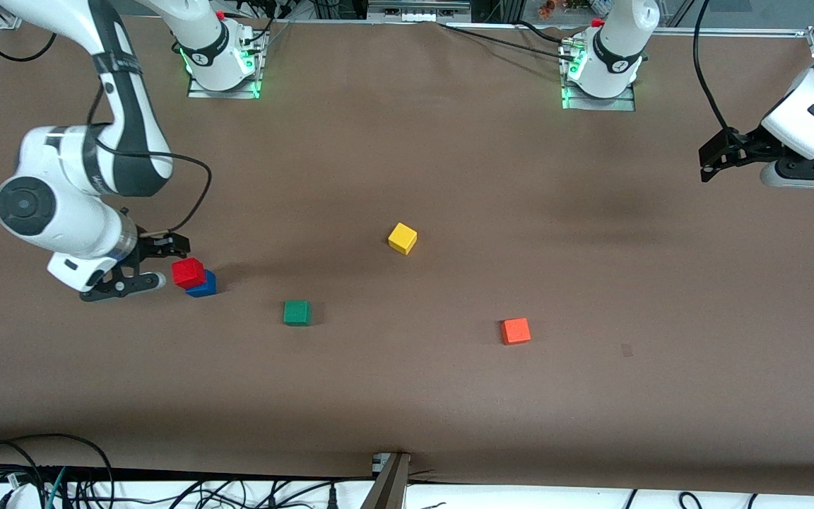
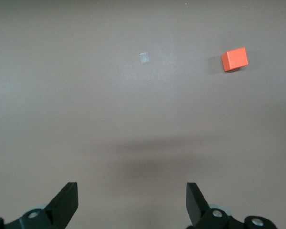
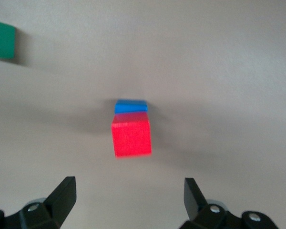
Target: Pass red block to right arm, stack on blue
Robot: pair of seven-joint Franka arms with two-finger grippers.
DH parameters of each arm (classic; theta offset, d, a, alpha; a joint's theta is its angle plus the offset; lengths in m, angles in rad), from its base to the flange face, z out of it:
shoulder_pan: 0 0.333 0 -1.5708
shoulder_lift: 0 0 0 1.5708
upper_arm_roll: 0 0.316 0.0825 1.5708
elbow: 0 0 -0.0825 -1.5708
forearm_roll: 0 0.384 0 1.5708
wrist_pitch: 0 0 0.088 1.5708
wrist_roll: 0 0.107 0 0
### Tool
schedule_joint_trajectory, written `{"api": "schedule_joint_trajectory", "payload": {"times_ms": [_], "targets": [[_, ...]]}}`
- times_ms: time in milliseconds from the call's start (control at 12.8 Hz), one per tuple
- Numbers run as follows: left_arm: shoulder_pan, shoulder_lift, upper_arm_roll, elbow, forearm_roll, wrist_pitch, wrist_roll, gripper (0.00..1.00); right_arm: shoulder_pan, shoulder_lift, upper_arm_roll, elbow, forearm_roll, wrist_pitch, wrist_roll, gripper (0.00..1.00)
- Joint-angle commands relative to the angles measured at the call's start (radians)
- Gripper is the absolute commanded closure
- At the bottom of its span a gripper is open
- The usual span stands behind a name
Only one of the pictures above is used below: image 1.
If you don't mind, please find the black table cable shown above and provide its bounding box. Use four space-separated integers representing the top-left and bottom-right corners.
439 23 570 61
517 20 570 45

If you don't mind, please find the blue wooden cube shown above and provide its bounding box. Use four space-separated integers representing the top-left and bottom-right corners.
187 270 218 298

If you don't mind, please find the red wooden cube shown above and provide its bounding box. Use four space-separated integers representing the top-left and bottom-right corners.
171 257 206 290

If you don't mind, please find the white power strip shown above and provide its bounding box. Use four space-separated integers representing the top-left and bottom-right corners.
368 0 471 23

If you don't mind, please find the black looped floor cable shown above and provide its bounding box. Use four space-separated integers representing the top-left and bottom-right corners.
0 433 115 509
0 440 49 509

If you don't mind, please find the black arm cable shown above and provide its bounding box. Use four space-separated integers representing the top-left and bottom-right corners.
692 0 736 135
0 6 212 238

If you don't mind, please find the yellow wooden cube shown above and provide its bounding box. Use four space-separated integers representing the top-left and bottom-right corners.
388 222 418 256

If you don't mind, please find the orange wooden cube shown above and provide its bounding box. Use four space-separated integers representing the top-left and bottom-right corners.
500 317 531 346

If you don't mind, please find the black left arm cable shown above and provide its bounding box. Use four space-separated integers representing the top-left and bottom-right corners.
692 0 736 135

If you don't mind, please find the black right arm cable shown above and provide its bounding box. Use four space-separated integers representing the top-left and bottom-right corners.
0 6 212 238

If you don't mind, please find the green floor cable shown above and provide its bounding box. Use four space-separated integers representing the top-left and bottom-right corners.
45 467 69 509

